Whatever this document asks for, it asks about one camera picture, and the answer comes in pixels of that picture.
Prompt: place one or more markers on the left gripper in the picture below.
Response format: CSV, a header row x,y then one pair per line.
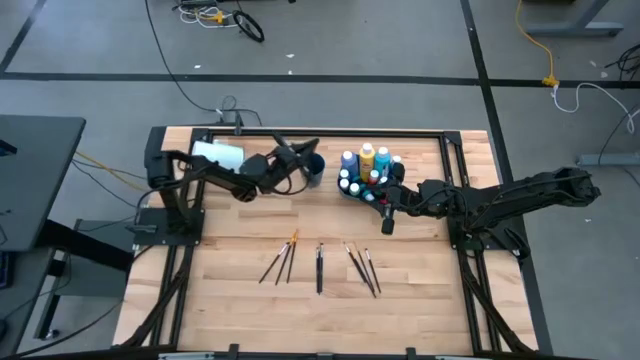
x,y
282,167

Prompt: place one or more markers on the small blue paint bottle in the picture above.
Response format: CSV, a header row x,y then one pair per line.
x,y
396,160
344,173

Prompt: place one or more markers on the black desk base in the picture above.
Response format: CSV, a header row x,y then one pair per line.
x,y
85,247

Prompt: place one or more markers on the teal plastic bin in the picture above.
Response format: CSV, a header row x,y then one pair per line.
x,y
348,196

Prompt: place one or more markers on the large turquoise paint bottle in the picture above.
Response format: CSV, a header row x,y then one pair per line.
x,y
382,162

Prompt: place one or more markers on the small green paint bottle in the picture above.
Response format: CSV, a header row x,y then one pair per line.
x,y
354,189

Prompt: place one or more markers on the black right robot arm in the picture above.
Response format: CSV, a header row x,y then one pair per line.
x,y
530,195

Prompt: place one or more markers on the grey desk foot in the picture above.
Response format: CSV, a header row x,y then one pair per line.
x,y
610,159

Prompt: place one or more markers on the orange-bristled black paintbrush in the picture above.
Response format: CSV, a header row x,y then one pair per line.
x,y
284,264
292,260
274,263

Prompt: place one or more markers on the desk with grey legs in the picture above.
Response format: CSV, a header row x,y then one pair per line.
x,y
575,29

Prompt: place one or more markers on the small teal paint bottle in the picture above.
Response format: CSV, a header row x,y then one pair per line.
x,y
383,180

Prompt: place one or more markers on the dark blue plastic cup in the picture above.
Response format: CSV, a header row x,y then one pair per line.
x,y
318,172

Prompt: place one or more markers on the large yellow paint bottle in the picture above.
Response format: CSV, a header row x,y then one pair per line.
x,y
366,165

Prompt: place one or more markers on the black desk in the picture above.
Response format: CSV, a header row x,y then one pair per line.
x,y
35,175

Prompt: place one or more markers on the black aluminium table frame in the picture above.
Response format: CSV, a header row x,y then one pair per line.
x,y
350,133

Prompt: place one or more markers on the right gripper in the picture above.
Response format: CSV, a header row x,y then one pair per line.
x,y
420,197

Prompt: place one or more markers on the large lavender paint bottle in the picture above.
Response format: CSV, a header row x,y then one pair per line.
x,y
349,165

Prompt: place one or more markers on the thin black paintbrush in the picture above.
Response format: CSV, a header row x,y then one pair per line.
x,y
363,267
359,270
373,271

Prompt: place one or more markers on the small black paint bottle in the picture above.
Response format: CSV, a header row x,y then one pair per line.
x,y
344,184

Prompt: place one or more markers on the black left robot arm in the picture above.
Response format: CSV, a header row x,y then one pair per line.
x,y
210,172

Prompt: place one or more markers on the black device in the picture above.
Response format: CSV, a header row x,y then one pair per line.
x,y
6,148

